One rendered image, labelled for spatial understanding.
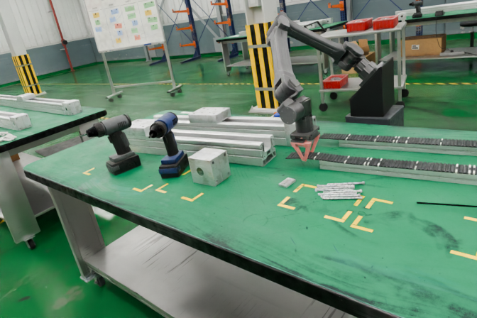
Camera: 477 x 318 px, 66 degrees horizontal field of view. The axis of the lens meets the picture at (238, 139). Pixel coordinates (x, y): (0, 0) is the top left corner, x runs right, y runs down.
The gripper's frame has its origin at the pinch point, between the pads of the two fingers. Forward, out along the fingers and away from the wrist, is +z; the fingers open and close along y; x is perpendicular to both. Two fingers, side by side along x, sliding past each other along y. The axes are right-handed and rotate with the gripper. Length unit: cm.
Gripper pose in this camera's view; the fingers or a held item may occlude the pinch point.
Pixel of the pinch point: (307, 155)
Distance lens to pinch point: 125.7
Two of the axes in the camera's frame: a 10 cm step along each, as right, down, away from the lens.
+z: 1.5, 9.4, 3.2
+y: -5.4, 3.5, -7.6
